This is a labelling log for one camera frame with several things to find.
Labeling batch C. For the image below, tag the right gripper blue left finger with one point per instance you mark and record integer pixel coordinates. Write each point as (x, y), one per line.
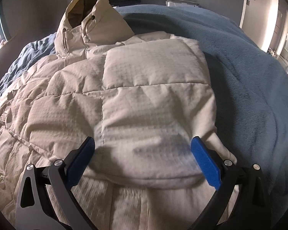
(34, 208)

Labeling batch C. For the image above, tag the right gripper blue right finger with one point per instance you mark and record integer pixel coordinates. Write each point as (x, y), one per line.
(240, 200)

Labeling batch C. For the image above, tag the cream puffer jacket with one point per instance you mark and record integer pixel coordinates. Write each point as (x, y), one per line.
(142, 98)

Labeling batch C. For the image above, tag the blue fleece blanket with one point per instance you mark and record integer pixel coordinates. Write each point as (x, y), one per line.
(250, 89)

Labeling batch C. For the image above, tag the white door with handle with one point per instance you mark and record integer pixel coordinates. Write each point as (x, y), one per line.
(258, 20)

